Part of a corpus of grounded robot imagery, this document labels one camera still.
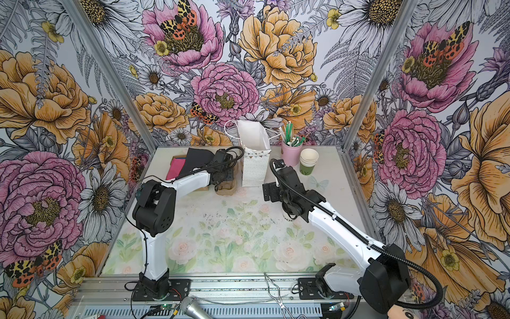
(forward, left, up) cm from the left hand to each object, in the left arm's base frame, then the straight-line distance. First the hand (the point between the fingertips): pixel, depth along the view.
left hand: (226, 176), depth 101 cm
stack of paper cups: (+6, -41, +7) cm, 42 cm away
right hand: (-17, -23, +12) cm, 31 cm away
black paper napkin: (+15, +19, -2) cm, 24 cm away
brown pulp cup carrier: (-5, -1, -3) cm, 6 cm away
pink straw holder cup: (+12, -34, +2) cm, 36 cm away
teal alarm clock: (-12, +38, +2) cm, 40 cm away
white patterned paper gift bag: (+20, -14, +6) cm, 25 cm away
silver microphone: (-54, +7, -3) cm, 54 cm away
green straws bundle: (+19, -31, +12) cm, 38 cm away
